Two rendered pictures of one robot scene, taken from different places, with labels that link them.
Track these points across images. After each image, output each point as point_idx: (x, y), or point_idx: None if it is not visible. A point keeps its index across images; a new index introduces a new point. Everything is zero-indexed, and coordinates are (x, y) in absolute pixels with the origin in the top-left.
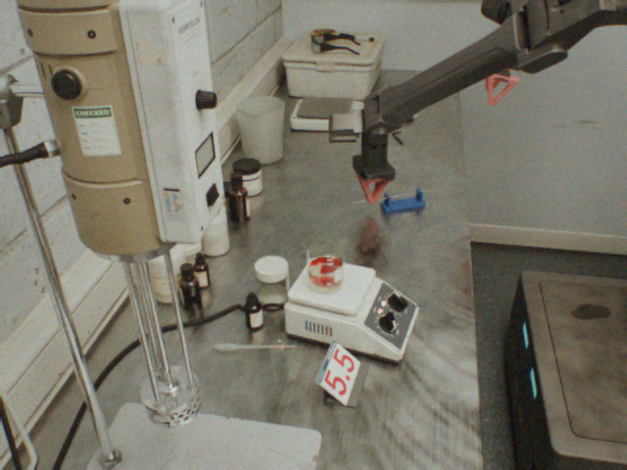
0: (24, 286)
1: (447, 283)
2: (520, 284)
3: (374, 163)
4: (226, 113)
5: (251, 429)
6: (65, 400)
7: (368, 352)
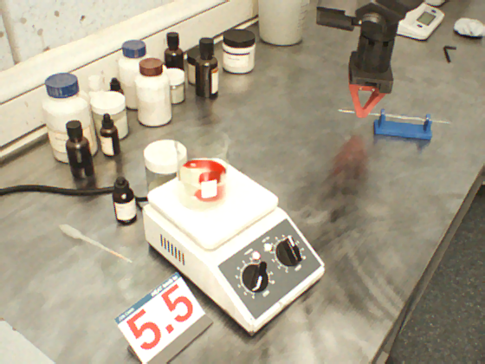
0: None
1: (393, 248)
2: None
3: (368, 64)
4: None
5: (12, 346)
6: None
7: (219, 303)
